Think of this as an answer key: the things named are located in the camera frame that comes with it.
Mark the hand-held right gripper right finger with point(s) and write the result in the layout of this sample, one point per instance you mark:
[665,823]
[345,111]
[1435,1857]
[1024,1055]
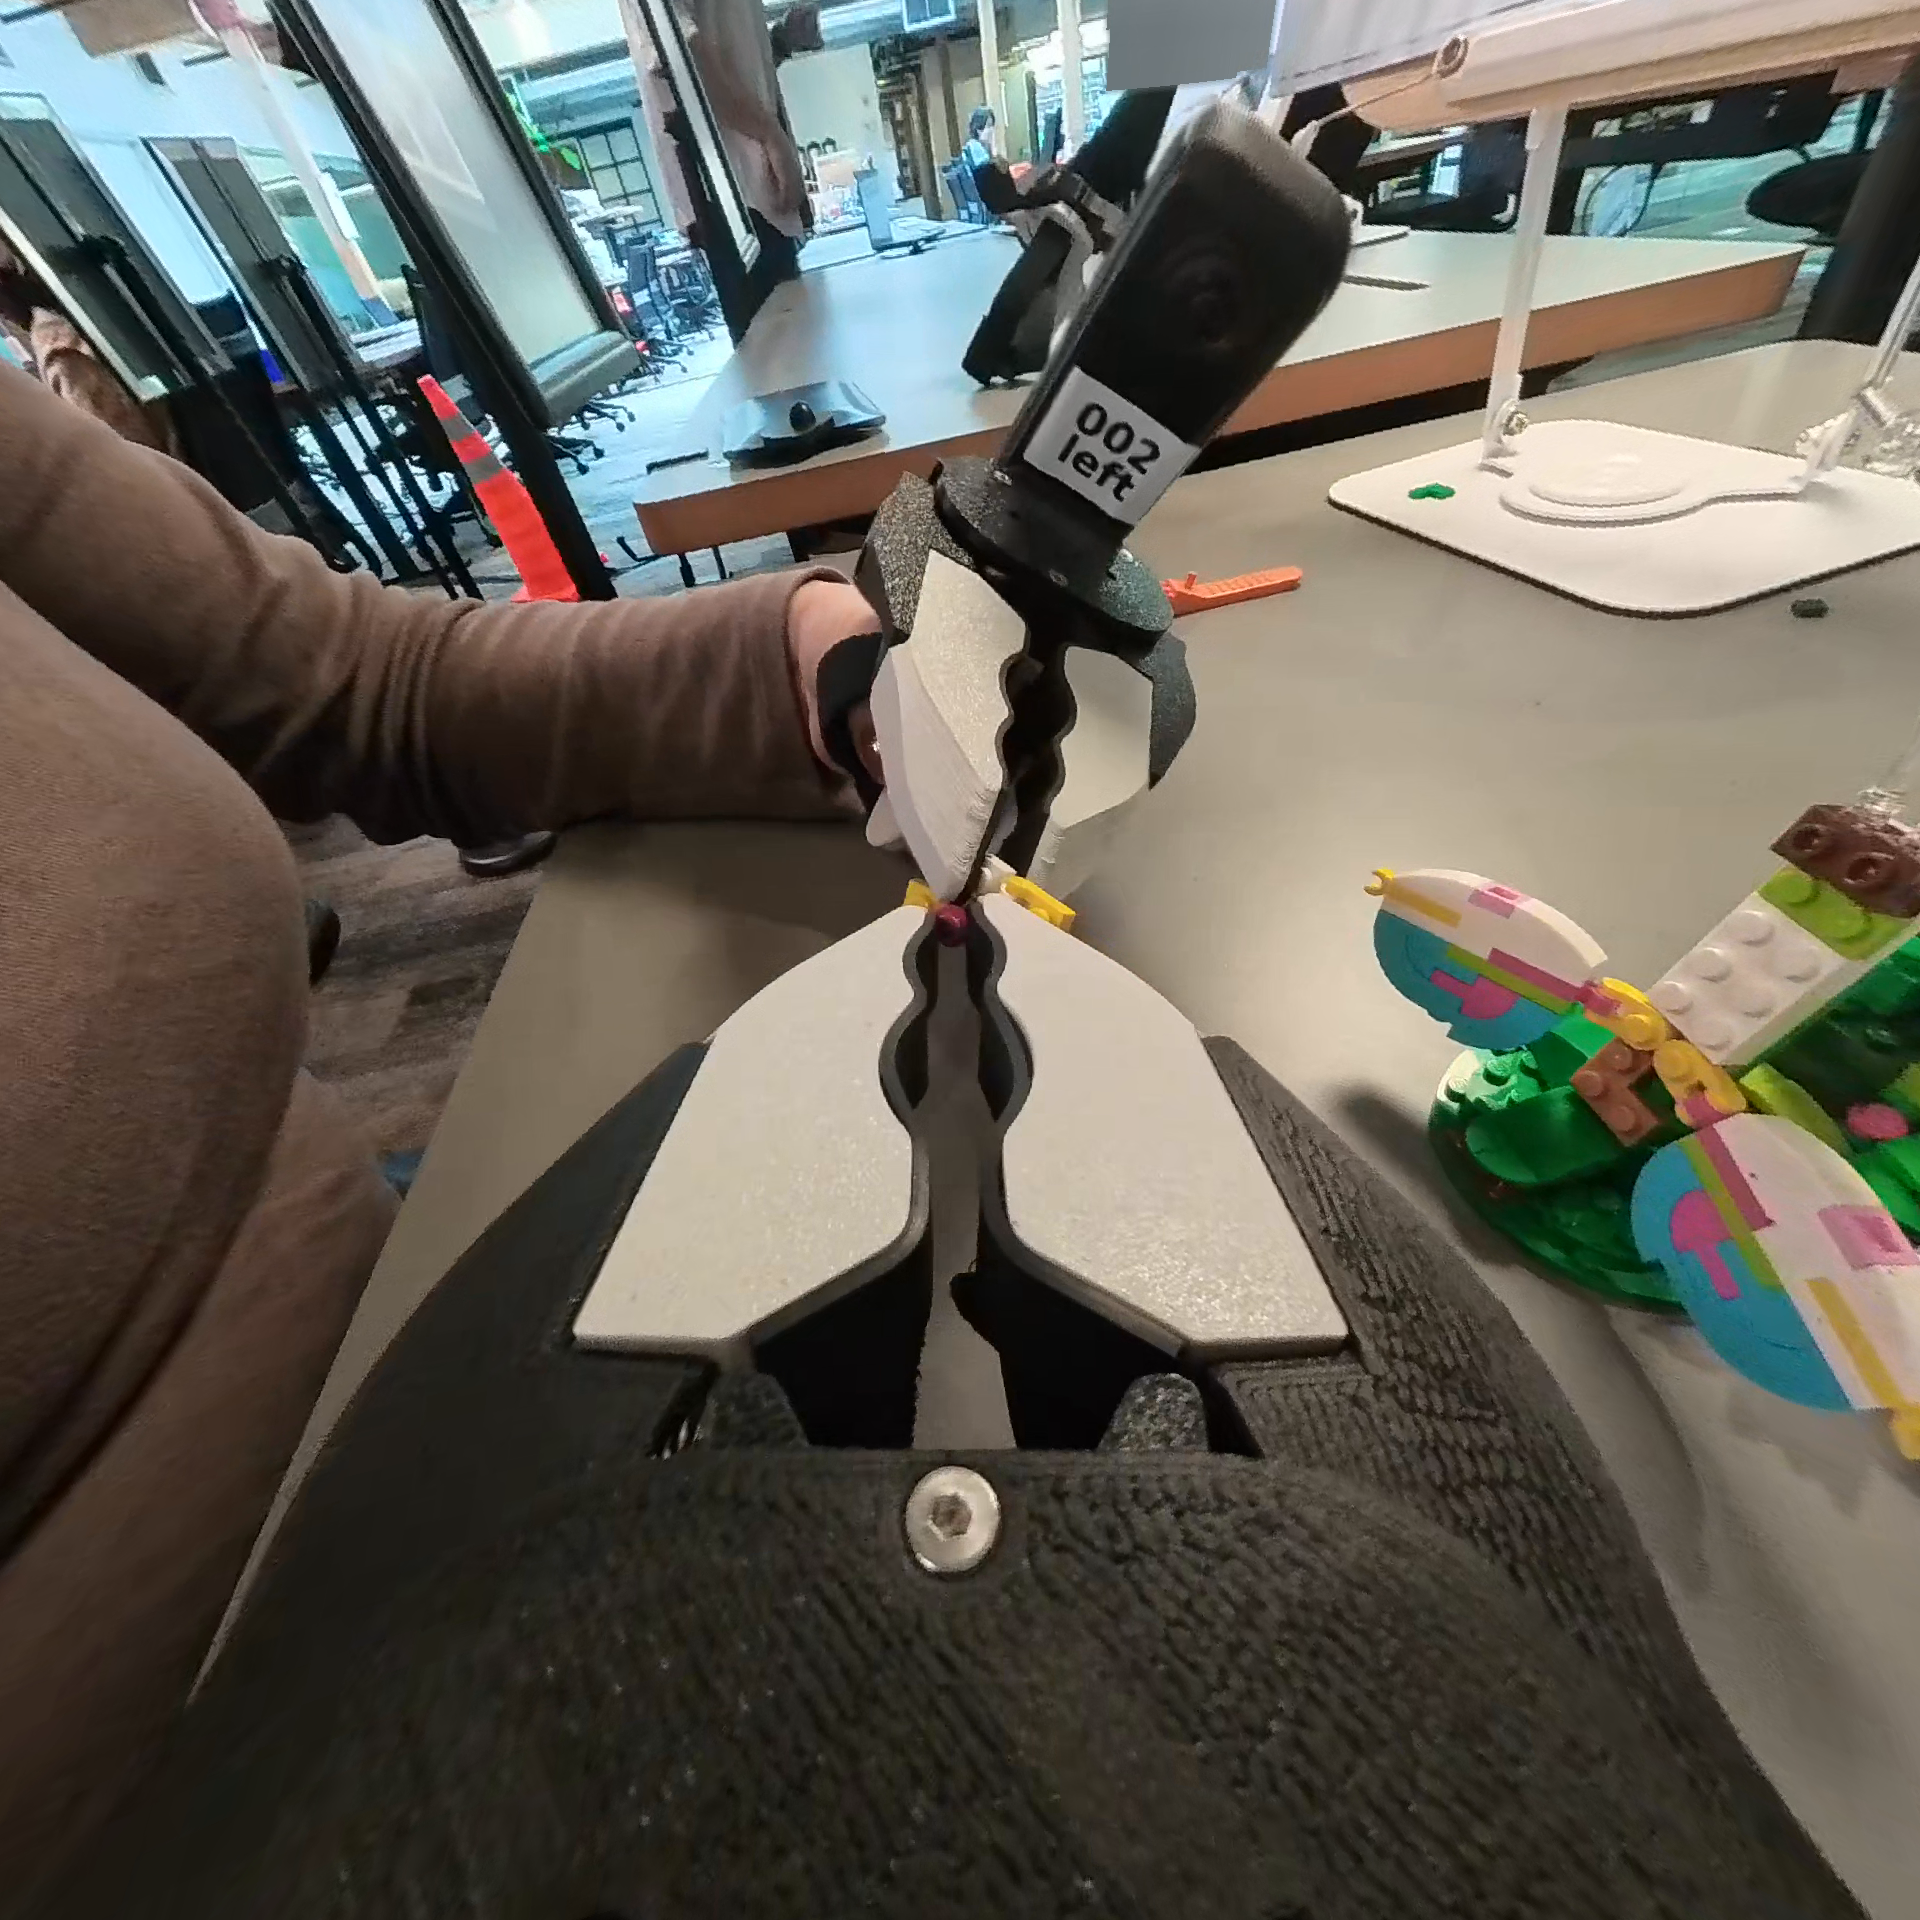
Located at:
[1154,1185]

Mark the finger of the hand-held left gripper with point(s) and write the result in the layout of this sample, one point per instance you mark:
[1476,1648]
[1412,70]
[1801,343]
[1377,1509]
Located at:
[1109,750]
[938,720]

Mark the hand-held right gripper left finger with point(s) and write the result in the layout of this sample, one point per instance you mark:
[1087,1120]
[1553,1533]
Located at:
[780,1156]

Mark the small yellow lego assembly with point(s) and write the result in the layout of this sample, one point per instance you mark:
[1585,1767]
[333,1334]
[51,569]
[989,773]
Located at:
[1035,902]

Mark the person's left forearm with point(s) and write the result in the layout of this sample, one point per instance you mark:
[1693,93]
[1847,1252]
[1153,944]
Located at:
[451,691]

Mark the green butterfly lego build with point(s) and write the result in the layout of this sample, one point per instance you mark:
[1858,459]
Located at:
[1560,1110]

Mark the person's left hand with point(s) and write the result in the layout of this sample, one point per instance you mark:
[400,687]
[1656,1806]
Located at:
[819,619]

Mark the orange brick separator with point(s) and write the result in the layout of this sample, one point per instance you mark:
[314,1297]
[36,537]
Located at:
[1237,589]

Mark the black bag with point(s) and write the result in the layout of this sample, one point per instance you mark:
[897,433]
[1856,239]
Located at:
[1027,300]

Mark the wooden office table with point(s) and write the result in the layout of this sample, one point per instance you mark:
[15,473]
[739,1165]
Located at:
[901,329]

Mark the black conference speaker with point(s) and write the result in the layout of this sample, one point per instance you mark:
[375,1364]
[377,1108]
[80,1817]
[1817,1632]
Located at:
[803,422]

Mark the orange traffic cone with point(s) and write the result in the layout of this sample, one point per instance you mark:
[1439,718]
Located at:
[517,510]

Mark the grey office chair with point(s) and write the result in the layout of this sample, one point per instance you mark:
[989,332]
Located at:
[593,375]

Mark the white lamp base stand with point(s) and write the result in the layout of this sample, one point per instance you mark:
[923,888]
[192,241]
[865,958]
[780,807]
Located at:
[1651,556]

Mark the person's leg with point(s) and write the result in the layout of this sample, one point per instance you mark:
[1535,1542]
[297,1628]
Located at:
[181,1424]

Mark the person's torso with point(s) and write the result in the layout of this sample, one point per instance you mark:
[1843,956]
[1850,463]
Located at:
[136,960]

